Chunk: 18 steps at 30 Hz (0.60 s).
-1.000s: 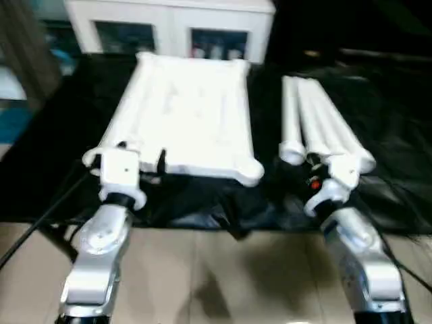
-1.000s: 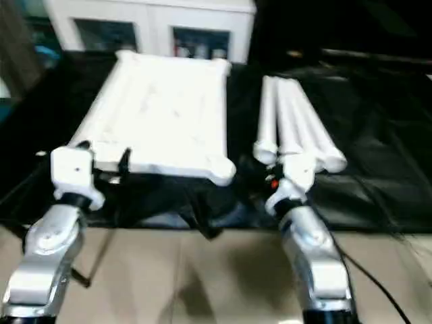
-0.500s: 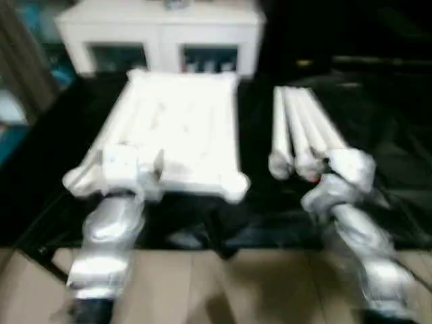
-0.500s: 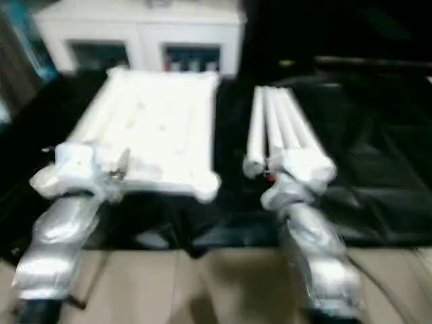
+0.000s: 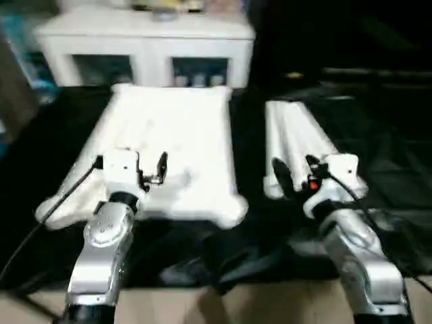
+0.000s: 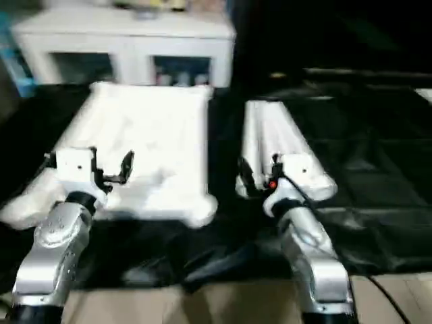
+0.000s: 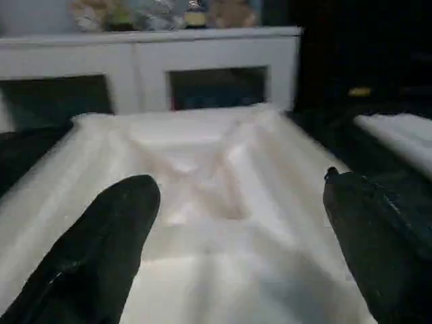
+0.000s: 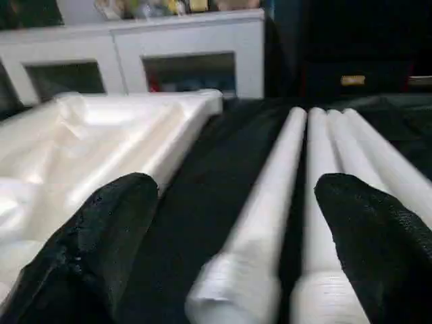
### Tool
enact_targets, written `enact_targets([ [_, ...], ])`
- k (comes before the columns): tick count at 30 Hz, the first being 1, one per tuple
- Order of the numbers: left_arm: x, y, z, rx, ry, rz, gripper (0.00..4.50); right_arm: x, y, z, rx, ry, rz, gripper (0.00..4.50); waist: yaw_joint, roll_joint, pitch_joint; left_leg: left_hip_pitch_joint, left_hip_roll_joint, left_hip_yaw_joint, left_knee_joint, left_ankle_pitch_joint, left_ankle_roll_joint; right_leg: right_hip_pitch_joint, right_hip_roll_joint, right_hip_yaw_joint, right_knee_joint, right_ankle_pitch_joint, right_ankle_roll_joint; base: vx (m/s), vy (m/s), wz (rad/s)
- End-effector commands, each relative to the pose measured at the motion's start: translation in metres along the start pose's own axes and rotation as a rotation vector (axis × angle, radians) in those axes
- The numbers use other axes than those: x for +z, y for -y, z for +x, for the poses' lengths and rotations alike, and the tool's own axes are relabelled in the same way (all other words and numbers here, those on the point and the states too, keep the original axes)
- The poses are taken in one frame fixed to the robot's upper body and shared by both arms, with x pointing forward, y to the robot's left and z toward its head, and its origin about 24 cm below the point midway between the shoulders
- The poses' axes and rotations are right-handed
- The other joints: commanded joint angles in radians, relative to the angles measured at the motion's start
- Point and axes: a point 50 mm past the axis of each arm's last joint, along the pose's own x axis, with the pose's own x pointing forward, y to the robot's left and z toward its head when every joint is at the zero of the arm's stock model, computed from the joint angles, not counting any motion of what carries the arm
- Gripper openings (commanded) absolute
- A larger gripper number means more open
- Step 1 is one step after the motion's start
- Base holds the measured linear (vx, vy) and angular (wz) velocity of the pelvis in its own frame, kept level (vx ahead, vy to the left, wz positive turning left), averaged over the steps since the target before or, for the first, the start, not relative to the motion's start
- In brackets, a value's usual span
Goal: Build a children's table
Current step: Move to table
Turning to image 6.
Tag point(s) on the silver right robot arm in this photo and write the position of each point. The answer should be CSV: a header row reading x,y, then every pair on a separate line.
x,y
310,243

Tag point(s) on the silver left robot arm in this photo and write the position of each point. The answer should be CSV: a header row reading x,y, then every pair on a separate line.
x,y
57,243

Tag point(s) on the white plastic table top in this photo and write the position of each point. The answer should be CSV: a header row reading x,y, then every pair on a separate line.
x,y
152,135

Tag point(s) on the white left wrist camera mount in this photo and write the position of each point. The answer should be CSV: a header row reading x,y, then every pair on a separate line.
x,y
74,165

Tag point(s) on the white plastic table leg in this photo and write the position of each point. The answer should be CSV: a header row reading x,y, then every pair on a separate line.
x,y
249,135
280,135
265,135
320,189

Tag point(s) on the white cabinet with glass doors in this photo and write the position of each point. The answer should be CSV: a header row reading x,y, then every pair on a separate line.
x,y
128,37

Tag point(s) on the black plastic mat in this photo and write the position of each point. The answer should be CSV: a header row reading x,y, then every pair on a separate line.
x,y
371,168

